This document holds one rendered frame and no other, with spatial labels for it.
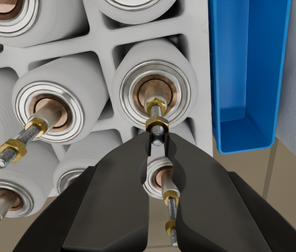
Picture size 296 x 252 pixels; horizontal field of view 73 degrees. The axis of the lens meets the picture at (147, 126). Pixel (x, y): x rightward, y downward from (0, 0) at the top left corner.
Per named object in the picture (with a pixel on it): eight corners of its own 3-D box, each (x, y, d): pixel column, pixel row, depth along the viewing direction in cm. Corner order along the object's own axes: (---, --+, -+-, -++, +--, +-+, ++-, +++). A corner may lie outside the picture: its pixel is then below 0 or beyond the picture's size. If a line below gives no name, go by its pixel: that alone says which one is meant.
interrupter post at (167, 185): (179, 180, 28) (183, 200, 25) (163, 185, 28) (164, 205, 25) (174, 168, 27) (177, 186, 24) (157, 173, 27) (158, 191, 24)
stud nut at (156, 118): (167, 136, 16) (168, 142, 15) (146, 137, 16) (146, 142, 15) (167, 113, 15) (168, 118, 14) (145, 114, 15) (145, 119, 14)
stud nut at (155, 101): (164, 116, 19) (165, 119, 19) (147, 116, 19) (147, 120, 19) (164, 96, 18) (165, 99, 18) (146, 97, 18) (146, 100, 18)
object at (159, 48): (172, 91, 40) (186, 140, 24) (124, 82, 39) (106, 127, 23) (184, 40, 36) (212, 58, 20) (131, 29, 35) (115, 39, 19)
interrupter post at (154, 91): (163, 106, 22) (165, 120, 20) (142, 103, 22) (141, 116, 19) (168, 86, 21) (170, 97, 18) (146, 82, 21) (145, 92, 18)
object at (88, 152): (98, 98, 41) (64, 150, 25) (139, 120, 43) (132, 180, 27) (80, 133, 45) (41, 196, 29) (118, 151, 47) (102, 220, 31)
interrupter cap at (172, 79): (179, 130, 24) (180, 133, 23) (116, 119, 23) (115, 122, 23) (199, 66, 20) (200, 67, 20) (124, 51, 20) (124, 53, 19)
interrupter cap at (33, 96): (92, 137, 25) (91, 140, 24) (32, 142, 25) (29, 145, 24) (76, 75, 21) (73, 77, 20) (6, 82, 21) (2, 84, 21)
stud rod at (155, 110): (160, 105, 21) (165, 146, 14) (150, 105, 21) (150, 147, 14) (159, 95, 20) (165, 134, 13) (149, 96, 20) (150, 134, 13)
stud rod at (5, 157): (51, 122, 22) (7, 169, 15) (42, 123, 22) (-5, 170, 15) (48, 114, 21) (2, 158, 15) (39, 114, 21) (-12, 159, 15)
